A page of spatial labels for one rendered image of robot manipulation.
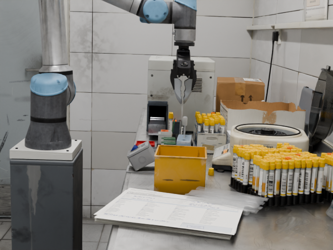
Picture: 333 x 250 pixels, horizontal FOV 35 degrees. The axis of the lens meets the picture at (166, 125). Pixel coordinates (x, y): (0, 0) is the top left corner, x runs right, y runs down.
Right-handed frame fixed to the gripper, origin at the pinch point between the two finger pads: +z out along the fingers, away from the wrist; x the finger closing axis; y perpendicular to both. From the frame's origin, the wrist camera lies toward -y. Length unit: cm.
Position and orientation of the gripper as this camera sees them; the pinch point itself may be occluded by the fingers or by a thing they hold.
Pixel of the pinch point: (182, 100)
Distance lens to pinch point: 181.5
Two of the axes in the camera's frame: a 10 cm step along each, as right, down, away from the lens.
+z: -0.3, 9.8, 1.7
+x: -10.0, -0.3, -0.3
